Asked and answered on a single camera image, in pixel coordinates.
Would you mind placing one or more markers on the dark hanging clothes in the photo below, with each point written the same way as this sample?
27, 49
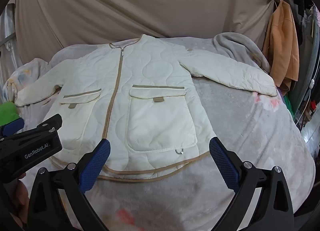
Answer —
303, 20

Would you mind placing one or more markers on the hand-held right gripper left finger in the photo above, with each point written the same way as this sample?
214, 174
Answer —
95, 163

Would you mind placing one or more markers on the orange hanging garment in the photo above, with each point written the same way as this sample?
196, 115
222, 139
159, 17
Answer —
282, 45

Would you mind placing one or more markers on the plain grey blanket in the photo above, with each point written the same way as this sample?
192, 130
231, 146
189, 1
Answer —
237, 43

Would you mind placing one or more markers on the cream quilted jacket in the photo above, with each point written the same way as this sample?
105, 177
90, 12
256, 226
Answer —
155, 70

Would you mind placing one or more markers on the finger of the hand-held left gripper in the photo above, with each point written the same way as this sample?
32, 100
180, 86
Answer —
12, 126
47, 126

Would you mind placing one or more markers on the person's left hand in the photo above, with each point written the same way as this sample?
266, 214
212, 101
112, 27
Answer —
21, 196

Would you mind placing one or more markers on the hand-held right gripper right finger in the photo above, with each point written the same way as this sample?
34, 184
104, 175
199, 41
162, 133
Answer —
223, 161

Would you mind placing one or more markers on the green pillow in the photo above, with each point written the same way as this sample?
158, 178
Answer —
7, 113

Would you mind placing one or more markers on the silver curtain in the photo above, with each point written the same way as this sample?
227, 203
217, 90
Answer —
8, 45

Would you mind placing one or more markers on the grey floral blanket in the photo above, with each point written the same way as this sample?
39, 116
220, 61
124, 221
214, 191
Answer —
250, 133

